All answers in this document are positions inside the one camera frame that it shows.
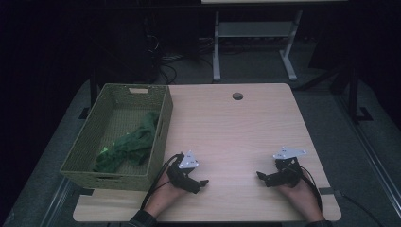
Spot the bundle of floor cables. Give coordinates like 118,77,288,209
143,34,216,84

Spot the left hand-held gripper cable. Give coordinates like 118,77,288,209
140,153,184,211

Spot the metal floor rail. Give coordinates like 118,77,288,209
334,91,401,218
39,178,75,227

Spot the green woven basket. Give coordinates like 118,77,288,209
60,82,174,192

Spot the person's right hand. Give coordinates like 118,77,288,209
277,176,322,219

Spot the green furry scarf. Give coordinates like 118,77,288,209
93,110,161,174

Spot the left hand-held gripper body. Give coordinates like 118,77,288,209
166,149,201,191

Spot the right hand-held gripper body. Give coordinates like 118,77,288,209
268,146,307,189

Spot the right hand-held gripper cable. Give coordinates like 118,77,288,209
297,165,324,213

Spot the black table leg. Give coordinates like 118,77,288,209
78,72,99,120

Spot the black metal stand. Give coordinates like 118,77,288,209
299,62,375,125

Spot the person's left hand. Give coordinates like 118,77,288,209
150,172,191,213

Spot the black floor cable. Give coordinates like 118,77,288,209
341,193,387,227

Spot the grey metal stand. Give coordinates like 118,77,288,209
212,9,304,83

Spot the hand-held gripper cable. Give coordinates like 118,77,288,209
140,153,184,211
297,165,324,213

